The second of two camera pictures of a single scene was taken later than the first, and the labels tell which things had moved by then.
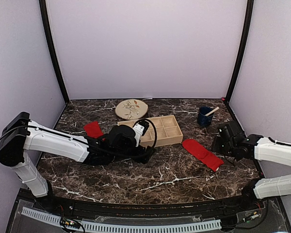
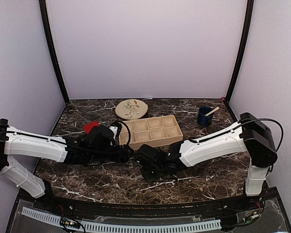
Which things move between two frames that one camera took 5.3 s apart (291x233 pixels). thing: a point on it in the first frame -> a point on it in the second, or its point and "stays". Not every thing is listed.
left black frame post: (55, 52) stays
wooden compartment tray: (167, 128) stays
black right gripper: (216, 145) -> (147, 176)
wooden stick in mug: (214, 109) stays
